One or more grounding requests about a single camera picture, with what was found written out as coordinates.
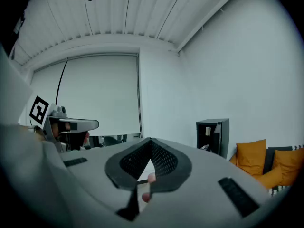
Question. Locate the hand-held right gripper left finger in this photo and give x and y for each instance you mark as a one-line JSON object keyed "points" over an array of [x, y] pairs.
{"points": [[95, 172]]}

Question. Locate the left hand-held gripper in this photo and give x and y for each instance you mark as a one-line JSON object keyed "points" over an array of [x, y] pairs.
{"points": [[39, 109]]}

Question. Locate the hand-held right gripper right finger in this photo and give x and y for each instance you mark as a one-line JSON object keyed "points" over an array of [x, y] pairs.
{"points": [[204, 172]]}

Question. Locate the black mini fridge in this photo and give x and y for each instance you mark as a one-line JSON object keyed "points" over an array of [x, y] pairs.
{"points": [[223, 136]]}

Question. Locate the small beige bottle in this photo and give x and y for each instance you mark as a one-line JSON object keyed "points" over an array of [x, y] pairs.
{"points": [[208, 130]]}

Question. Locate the person's left hand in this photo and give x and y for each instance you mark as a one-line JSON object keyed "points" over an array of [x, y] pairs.
{"points": [[86, 136]]}

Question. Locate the person's right hand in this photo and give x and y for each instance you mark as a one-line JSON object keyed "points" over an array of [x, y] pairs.
{"points": [[151, 177]]}

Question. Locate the dark office chair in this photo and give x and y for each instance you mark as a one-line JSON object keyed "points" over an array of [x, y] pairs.
{"points": [[111, 141]]}

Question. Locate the white roller blind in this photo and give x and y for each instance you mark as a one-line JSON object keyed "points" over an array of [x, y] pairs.
{"points": [[99, 96]]}

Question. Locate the large orange cushion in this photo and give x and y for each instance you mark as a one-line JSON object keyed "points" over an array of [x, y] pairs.
{"points": [[288, 166], [251, 157]]}

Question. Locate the flat orange cushion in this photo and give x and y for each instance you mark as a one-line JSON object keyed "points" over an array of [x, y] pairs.
{"points": [[269, 178]]}

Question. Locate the black and white patterned blanket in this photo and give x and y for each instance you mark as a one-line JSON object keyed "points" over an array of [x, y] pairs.
{"points": [[278, 191]]}

